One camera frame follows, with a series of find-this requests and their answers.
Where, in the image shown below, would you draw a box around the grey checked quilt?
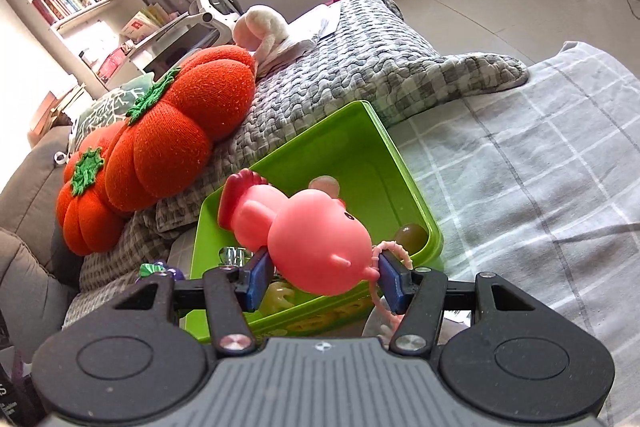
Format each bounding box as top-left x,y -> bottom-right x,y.
62,0 -> 530,329

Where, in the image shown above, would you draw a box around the white paper sheets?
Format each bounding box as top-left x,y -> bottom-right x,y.
287,3 -> 343,40

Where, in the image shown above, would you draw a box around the white desk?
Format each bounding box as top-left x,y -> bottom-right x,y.
117,9 -> 226,78

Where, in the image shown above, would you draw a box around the white pink plush rabbit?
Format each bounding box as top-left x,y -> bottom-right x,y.
232,5 -> 292,58

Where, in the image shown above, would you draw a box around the brown toy ball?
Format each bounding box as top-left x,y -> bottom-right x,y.
393,222 -> 427,251

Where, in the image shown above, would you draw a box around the pink pig toy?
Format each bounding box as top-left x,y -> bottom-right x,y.
217,169 -> 382,297

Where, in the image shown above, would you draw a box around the green plastic box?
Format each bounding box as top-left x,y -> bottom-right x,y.
181,100 -> 445,344

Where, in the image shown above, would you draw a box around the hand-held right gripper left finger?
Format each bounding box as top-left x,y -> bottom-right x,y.
112,249 -> 275,355

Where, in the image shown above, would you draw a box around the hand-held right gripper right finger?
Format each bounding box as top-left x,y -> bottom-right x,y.
377,252 -> 539,355

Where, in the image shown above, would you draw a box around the green patterned pillow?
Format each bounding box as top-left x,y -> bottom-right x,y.
69,74 -> 157,148

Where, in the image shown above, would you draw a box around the small orange pumpkin cushion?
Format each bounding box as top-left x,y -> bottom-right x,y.
55,122 -> 132,257

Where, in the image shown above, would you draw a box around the large orange pumpkin cushion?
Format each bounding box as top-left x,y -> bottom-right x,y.
106,46 -> 257,214

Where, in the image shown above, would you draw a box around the books on desk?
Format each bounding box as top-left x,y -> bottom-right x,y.
121,3 -> 173,44

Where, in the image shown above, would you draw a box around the brown sofa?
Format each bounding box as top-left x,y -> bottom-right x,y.
0,126 -> 87,349

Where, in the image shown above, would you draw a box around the light grey grid sheet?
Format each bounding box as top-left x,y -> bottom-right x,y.
389,40 -> 640,426

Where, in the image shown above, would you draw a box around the purple grape toy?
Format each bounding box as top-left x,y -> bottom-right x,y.
160,262 -> 189,281

